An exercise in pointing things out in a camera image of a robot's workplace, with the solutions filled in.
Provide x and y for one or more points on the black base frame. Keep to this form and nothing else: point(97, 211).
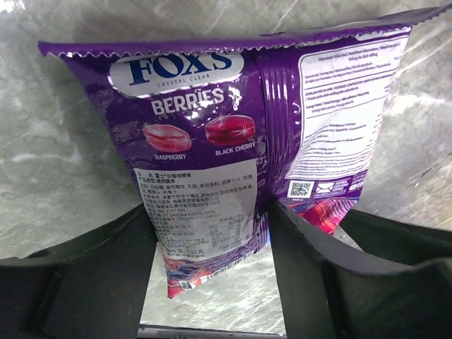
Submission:
point(154, 331)

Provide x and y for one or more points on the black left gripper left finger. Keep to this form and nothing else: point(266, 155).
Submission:
point(92, 286)

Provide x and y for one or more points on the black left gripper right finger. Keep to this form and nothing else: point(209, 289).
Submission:
point(395, 282)

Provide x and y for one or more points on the purple Fox's berries bag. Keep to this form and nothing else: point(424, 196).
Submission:
point(213, 129)

